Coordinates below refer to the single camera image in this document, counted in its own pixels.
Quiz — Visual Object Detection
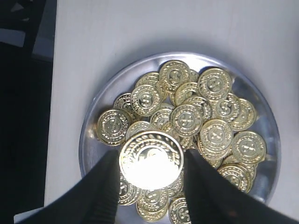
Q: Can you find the gold coin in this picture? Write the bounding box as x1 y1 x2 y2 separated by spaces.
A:
130 84 162 117
119 131 184 190
231 131 267 165
170 104 203 137

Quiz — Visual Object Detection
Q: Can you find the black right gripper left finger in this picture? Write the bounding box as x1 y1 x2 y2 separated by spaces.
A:
20 150 120 224

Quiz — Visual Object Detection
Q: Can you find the round silver metal plate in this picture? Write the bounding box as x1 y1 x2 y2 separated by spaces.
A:
78 52 282 224

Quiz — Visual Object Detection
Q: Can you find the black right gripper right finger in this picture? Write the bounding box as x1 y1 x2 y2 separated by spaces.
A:
184 149 297 224

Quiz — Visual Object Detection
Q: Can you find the gold coin left edge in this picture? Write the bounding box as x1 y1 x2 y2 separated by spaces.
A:
96 109 132 146

